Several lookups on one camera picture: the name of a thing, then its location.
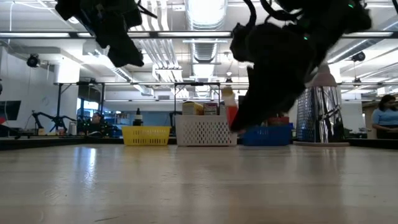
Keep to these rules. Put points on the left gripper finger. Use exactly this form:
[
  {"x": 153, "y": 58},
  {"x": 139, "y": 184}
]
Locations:
[{"x": 124, "y": 54}]

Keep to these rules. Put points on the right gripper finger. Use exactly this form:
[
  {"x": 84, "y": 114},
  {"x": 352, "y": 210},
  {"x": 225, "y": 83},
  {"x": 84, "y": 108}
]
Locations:
[{"x": 267, "y": 99}]

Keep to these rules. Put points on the red dropper bottle yellow cap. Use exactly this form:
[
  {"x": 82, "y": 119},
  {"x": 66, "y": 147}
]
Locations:
[{"x": 228, "y": 98}]

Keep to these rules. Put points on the blue Frosted Flakes box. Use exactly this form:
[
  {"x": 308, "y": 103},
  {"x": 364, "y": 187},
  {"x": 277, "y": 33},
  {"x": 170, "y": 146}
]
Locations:
[{"x": 221, "y": 109}]

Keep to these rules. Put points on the purple Raisin Bran box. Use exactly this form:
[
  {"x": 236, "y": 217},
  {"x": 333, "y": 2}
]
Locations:
[{"x": 210, "y": 109}]

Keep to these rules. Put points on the yellow Corn Pops box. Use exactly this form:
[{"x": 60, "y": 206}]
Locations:
[{"x": 192, "y": 109}]

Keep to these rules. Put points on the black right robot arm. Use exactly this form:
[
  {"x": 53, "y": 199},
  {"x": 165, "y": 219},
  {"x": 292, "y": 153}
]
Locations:
[{"x": 335, "y": 18}]

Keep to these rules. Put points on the background black robot arm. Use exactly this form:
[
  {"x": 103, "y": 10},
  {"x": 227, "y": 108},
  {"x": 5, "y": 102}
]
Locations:
[{"x": 54, "y": 119}]

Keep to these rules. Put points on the black overhead light bar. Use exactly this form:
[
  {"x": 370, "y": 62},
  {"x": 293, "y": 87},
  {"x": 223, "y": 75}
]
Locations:
[{"x": 74, "y": 35}]

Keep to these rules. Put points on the blue plastic basket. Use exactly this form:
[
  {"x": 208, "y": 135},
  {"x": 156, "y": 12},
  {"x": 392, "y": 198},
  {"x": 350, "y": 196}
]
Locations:
[{"x": 267, "y": 136}]

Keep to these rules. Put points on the white plastic basket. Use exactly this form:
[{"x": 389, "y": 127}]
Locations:
[{"x": 203, "y": 130}]

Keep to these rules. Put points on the person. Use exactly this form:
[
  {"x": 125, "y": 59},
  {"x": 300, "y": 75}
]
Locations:
[
  {"x": 385, "y": 118},
  {"x": 98, "y": 123}
]

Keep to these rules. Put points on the black ceiling spotlight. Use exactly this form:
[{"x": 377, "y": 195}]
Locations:
[
  {"x": 359, "y": 56},
  {"x": 33, "y": 60}
]

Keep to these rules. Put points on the yellow plastic basket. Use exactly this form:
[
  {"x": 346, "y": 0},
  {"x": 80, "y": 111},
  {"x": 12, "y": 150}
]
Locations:
[{"x": 146, "y": 136}]

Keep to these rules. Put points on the black monitor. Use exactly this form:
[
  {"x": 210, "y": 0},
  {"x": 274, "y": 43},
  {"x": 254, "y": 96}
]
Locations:
[{"x": 9, "y": 109}]

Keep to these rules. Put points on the silver ventilation duct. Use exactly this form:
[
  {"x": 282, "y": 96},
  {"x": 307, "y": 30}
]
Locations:
[{"x": 205, "y": 15}]

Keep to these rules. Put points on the black metal stand frame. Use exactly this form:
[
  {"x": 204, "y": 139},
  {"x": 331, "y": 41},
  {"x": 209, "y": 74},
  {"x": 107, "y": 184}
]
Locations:
[{"x": 59, "y": 102}]

